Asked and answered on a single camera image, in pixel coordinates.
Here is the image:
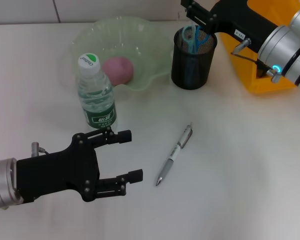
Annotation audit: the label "clear water bottle green label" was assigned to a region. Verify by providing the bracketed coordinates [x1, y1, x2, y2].
[77, 52, 119, 130]

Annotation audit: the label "grey white ballpoint pen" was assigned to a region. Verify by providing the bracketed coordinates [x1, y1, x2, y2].
[154, 121, 194, 188]

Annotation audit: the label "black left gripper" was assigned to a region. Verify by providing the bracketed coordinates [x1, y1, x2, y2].
[15, 126, 144, 203]

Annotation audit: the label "blue turquoise scissors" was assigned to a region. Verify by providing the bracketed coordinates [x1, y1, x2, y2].
[181, 24, 211, 87]

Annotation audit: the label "right gripper silver plug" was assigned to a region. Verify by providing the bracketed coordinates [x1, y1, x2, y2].
[234, 37, 252, 55]

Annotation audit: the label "yellow plastic bin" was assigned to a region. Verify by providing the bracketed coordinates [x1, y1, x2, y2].
[219, 0, 300, 95]

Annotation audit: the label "left gripper silver plug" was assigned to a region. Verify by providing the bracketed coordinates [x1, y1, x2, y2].
[30, 141, 50, 158]

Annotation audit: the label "black mesh pen holder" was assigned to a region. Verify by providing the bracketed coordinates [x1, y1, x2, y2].
[170, 24, 219, 90]

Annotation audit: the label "pink peach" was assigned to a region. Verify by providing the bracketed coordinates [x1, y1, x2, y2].
[101, 56, 135, 87]

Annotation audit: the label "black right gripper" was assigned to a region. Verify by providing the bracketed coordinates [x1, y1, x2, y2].
[180, 0, 280, 53]

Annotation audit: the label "gripper silver plug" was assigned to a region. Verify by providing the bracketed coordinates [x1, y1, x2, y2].
[234, 37, 252, 55]
[30, 141, 50, 158]

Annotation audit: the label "green glass fruit bowl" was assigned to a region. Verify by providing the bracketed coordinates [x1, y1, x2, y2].
[70, 15, 175, 98]

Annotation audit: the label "right gripper grey cable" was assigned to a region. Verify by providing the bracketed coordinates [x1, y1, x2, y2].
[230, 51, 283, 84]

